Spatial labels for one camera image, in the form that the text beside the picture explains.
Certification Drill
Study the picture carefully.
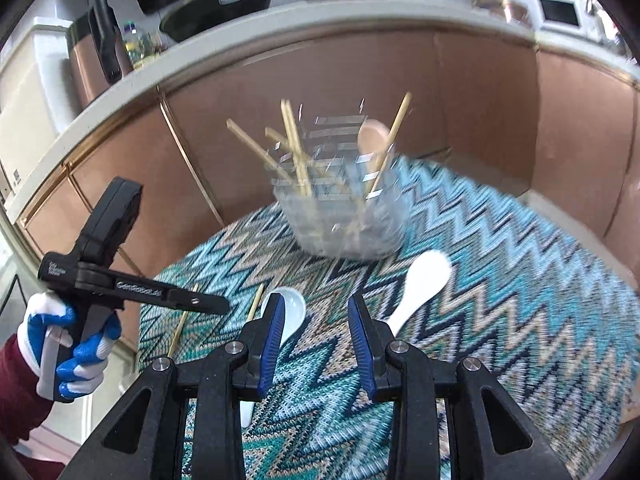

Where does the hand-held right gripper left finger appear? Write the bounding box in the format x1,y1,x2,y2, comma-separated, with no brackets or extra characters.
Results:
75,292,287,480

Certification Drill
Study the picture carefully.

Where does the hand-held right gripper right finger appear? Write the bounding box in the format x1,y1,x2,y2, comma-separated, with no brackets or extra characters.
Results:
348,294,571,480

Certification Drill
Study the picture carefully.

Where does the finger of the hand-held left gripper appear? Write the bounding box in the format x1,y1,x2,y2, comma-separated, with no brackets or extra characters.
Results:
92,266,232,317

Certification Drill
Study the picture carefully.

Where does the light blue plastic spoon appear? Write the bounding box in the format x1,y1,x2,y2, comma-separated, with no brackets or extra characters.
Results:
240,287,307,428

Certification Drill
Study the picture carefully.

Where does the white plastic spoon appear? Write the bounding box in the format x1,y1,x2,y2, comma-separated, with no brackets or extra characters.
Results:
385,251,453,338

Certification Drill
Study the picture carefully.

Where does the clear plastic utensil holder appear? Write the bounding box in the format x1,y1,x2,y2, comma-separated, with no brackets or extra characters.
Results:
272,105,411,261

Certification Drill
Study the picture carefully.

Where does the pink plastic spoon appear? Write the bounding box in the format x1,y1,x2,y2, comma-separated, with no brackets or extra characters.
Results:
356,119,396,196

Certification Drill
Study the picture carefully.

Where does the person's left forearm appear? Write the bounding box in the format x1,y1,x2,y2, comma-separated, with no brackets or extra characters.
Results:
0,335,56,466

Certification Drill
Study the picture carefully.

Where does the person's left hand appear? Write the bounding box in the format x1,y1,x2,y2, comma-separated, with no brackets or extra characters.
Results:
16,291,123,401

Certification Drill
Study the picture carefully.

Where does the zigzag patterned cloth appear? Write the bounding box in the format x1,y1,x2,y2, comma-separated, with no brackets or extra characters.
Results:
137,155,640,480

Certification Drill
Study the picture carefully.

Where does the white appliance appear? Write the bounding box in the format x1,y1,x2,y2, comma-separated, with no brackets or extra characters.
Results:
0,17,81,171

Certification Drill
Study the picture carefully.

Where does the brown electric kettle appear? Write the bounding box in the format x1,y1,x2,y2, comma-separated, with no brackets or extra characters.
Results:
66,0,135,106

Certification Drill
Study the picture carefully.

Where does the black wok with lid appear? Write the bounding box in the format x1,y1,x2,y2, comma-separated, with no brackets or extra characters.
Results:
159,0,273,44

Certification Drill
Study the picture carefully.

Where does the brown rice cooker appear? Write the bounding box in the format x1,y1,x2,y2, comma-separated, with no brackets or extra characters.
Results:
472,0,535,28

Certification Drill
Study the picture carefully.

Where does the white microwave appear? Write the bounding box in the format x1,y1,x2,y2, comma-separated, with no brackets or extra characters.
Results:
537,0,585,30

